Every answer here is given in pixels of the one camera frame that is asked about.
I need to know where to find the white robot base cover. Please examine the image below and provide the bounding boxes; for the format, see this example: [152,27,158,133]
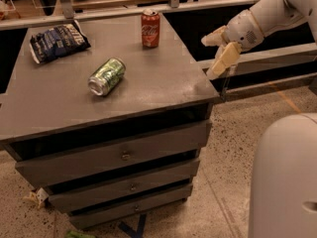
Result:
[248,113,317,238]

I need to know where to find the top grey drawer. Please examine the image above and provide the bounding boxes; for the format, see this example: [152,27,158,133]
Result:
[16,120,211,187]

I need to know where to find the middle grey drawer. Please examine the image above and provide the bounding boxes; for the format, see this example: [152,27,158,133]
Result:
[49,158,200,213]

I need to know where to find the green soda can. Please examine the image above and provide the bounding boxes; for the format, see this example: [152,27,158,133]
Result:
[88,58,126,96]

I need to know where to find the blue chip bag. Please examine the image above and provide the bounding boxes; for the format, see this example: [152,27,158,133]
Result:
[30,21,90,63]

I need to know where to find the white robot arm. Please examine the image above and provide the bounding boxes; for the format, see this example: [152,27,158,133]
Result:
[201,0,317,80]

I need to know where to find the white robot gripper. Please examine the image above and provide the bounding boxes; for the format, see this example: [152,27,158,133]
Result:
[201,10,264,80]

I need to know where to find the grey drawer cabinet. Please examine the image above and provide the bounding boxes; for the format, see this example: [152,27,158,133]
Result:
[0,16,217,218]

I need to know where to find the crumpled paper scrap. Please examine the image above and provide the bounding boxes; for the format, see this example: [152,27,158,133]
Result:
[24,188,49,209]

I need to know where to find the red coke can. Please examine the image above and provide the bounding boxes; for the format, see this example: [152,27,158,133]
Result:
[141,9,160,48]

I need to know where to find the bottom grey drawer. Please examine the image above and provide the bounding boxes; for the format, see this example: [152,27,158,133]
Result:
[69,183,193,229]

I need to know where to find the green object on floor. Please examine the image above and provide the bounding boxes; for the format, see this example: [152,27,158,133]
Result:
[64,230,96,238]

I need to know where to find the grey drawer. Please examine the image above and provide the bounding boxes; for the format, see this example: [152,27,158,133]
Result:
[16,120,211,187]
[69,183,193,229]
[49,158,200,213]

